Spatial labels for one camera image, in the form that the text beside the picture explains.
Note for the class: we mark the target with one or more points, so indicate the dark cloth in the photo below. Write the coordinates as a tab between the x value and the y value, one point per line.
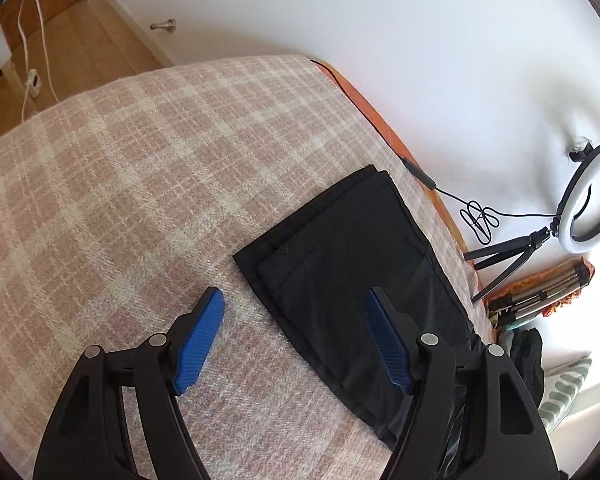
527	360

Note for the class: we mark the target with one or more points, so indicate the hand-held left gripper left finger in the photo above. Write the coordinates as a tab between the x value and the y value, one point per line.
200	335

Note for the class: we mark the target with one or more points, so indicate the green patterned pillow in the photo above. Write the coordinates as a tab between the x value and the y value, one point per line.
562	390

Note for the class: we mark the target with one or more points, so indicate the folded silver tripod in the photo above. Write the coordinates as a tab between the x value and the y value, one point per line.
540	297

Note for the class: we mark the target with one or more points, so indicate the orange bed sheet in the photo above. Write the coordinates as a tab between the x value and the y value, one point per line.
380	125

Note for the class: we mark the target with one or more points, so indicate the pink plaid blanket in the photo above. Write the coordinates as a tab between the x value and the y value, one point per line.
130	200

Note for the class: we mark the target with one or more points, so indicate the metal door stopper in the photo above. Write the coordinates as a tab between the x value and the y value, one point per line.
164	25

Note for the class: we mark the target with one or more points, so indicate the orange patterned cloth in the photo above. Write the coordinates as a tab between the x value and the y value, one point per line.
562	285

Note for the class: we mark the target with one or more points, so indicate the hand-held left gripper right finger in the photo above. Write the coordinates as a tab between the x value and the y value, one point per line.
389	340

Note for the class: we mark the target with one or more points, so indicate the black pants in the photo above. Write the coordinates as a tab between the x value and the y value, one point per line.
350	270

